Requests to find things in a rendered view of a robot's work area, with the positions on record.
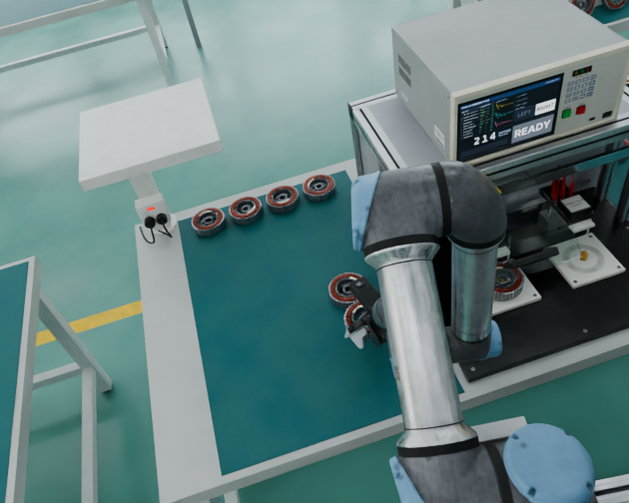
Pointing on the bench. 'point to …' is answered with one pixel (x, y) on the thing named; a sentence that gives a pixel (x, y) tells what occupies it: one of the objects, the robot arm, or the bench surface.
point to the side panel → (365, 162)
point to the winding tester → (508, 66)
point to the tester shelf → (395, 159)
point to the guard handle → (532, 257)
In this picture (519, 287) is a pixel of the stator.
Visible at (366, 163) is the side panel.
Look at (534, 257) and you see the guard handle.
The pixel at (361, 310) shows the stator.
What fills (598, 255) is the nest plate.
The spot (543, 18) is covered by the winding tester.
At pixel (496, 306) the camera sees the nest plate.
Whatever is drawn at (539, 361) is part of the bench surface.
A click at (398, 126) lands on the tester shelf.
